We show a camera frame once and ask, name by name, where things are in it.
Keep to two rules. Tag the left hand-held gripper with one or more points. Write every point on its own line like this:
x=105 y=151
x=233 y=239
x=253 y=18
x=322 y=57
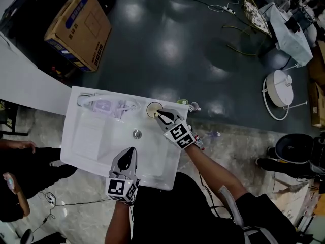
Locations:
x=116 y=187

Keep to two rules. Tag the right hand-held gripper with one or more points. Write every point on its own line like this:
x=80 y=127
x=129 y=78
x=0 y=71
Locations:
x=181 y=136

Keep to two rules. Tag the translucent cup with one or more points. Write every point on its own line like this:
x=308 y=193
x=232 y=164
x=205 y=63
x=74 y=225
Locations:
x=150 y=108

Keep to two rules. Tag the person's left forearm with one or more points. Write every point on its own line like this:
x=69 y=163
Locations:
x=118 y=225

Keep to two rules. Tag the person's right forearm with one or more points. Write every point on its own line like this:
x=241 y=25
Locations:
x=213 y=169

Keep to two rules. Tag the yellow-green plastic bottle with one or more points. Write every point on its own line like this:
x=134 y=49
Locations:
x=182 y=102

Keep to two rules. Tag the small grey white kettle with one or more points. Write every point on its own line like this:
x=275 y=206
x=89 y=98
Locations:
x=194 y=107

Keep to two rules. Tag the metal sink drain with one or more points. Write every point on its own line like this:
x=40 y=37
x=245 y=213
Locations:
x=137 y=134

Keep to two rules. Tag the white sink basin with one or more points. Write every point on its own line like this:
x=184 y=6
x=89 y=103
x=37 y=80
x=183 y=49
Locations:
x=86 y=149

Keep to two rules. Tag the clear toiletry holder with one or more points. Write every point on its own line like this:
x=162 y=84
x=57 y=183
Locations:
x=119 y=109

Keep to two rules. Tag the person's black clothing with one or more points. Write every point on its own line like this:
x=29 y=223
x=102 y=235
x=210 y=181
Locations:
x=172 y=212

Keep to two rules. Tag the round white side table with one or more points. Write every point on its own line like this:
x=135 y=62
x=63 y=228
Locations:
x=279 y=90

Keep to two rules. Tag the long white power strip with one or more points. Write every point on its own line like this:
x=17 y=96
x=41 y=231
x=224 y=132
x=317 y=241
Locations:
x=223 y=9

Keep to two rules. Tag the small white pot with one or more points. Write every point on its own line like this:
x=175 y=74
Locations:
x=288 y=80

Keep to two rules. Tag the printed cardboard box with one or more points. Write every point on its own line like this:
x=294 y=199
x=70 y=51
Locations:
x=81 y=27

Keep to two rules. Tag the table with white cloth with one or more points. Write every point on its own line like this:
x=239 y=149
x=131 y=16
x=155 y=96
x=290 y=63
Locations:
x=289 y=34

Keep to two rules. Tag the plain cardboard box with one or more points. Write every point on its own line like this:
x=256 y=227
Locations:
x=317 y=105

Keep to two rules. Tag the open cardboard box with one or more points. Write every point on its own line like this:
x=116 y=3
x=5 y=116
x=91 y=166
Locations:
x=317 y=62

